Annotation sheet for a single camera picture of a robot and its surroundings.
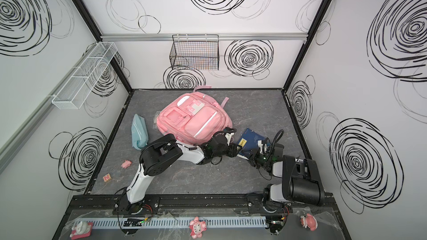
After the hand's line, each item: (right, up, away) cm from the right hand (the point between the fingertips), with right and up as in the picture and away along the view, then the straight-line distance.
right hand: (241, 154), depth 86 cm
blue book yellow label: (+6, +6, +8) cm, 11 cm away
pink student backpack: (-26, +18, +10) cm, 33 cm away
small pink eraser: (-60, -5, -2) cm, 60 cm away
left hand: (+1, +2, +3) cm, 4 cm away
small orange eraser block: (-67, -10, -5) cm, 68 cm away
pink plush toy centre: (-21, -23, -21) cm, 37 cm away
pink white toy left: (-64, -21, -24) cm, 71 cm away
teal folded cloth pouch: (-57, +10, +7) cm, 58 cm away
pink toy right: (+25, -22, -18) cm, 38 cm away
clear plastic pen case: (-51, +16, +15) cm, 55 cm away
